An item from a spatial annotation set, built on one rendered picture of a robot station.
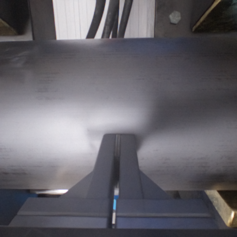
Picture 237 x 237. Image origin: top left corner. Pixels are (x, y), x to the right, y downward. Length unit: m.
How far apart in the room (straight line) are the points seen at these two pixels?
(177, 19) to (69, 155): 0.36
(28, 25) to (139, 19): 1.91
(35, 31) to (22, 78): 0.30
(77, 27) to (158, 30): 1.96
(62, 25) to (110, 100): 2.25
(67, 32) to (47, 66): 2.18
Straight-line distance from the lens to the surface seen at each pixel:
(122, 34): 0.54
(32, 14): 0.48
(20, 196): 0.47
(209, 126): 0.17
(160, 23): 0.43
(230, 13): 0.39
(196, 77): 0.18
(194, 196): 0.42
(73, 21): 2.36
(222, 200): 0.30
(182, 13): 0.45
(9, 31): 0.46
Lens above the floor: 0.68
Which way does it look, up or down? 2 degrees up
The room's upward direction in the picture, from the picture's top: 90 degrees counter-clockwise
